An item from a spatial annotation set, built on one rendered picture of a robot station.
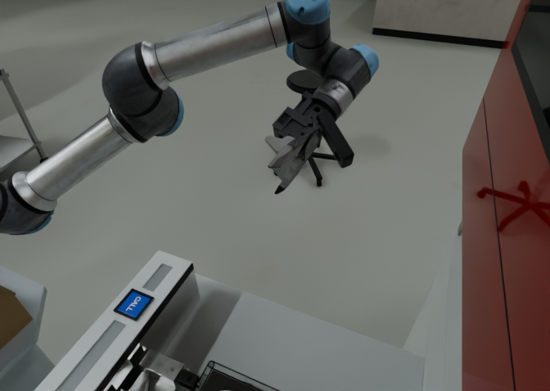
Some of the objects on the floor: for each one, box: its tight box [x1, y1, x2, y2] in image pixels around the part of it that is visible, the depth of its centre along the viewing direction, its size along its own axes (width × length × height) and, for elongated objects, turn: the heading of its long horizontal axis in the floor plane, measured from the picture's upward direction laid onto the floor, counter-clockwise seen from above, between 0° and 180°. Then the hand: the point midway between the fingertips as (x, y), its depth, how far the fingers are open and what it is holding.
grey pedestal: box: [0, 266, 65, 391], centre depth 110 cm, size 51×44×82 cm
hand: (275, 185), depth 68 cm, fingers open, 14 cm apart
